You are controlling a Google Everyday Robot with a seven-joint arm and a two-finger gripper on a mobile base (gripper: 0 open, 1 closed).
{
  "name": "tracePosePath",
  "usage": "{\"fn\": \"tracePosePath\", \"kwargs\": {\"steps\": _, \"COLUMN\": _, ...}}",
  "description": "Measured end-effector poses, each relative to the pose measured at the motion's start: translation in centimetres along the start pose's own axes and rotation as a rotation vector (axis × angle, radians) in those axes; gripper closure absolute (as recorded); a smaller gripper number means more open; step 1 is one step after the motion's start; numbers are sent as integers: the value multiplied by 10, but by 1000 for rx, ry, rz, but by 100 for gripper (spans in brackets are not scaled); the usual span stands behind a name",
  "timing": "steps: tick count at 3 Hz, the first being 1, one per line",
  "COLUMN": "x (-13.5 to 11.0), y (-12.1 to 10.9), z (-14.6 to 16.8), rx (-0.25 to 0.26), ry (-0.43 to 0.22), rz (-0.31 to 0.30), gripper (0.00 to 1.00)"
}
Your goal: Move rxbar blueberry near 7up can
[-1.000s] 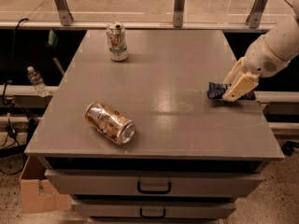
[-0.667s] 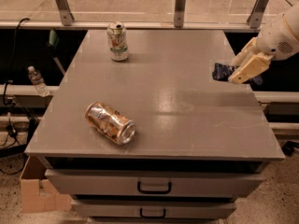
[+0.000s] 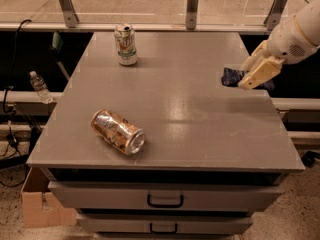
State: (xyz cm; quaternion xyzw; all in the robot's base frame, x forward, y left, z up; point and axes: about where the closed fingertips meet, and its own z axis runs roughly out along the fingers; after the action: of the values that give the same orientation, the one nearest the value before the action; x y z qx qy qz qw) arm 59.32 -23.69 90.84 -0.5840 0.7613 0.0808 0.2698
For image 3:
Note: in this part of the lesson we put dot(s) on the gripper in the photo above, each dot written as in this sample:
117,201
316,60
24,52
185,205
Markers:
287,45

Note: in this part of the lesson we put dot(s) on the blue rxbar blueberry wrapper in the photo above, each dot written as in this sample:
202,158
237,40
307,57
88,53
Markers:
232,77

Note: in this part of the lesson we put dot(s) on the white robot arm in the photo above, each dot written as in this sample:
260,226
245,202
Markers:
290,42

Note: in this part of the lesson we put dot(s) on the upright 7up can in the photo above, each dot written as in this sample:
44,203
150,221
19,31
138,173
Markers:
125,44

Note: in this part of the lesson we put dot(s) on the lying orange soda can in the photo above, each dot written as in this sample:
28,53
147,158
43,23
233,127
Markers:
118,132

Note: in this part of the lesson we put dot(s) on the grey drawer cabinet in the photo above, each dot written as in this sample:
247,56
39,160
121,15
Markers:
196,130

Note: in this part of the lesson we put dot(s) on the top grey drawer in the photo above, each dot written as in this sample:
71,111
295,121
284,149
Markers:
164,196

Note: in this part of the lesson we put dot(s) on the grey drawer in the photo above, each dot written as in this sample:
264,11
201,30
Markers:
163,224
164,196

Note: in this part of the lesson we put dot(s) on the clear plastic water bottle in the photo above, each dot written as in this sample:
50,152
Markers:
40,87

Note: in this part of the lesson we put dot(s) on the cardboard box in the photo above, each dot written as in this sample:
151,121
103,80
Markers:
40,207

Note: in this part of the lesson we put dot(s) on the right metal bracket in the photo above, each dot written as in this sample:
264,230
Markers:
274,15

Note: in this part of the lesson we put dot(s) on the metal bracket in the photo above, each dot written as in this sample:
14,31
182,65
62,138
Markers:
69,14
274,15
191,14

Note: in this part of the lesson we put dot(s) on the middle metal bracket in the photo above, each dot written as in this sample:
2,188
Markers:
191,14

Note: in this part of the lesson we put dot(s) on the left metal bracket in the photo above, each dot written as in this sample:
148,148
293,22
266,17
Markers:
69,14

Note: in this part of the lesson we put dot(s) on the green handled tool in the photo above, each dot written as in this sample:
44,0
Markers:
55,48

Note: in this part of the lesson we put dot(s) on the metal window rail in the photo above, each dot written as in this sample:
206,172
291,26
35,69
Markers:
90,27

